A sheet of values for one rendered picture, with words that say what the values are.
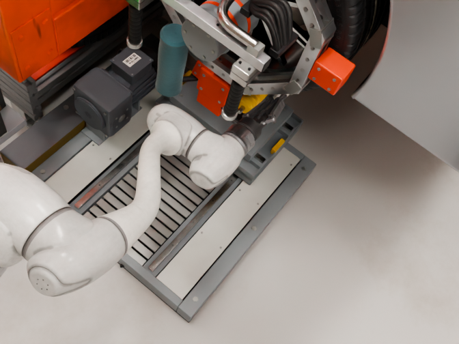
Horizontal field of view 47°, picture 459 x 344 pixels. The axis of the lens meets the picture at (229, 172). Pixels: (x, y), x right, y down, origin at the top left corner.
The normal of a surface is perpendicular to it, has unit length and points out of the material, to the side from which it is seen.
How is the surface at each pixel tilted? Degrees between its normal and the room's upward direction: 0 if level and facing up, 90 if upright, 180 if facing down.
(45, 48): 90
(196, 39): 90
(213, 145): 8
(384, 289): 0
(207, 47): 90
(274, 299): 0
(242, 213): 0
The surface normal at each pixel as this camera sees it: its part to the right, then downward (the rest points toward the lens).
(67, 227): 0.49, -0.59
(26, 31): 0.78, 0.60
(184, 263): 0.18, -0.47
